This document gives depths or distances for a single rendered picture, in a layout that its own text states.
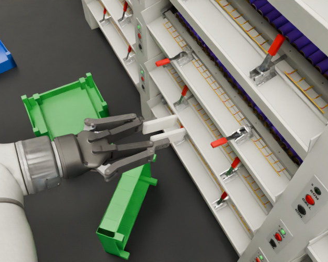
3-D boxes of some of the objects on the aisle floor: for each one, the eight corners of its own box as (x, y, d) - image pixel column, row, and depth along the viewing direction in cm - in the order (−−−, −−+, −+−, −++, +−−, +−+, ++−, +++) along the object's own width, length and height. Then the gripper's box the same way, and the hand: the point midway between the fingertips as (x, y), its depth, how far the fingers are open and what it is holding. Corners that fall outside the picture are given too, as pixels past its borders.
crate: (105, 252, 118) (96, 232, 101) (137, 175, 134) (134, 147, 117) (127, 260, 117) (122, 241, 100) (157, 181, 133) (156, 154, 116)
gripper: (48, 138, 68) (161, 110, 77) (70, 208, 60) (194, 169, 68) (43, 112, 62) (165, 85, 71) (67, 186, 54) (202, 146, 62)
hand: (164, 130), depth 68 cm, fingers open, 3 cm apart
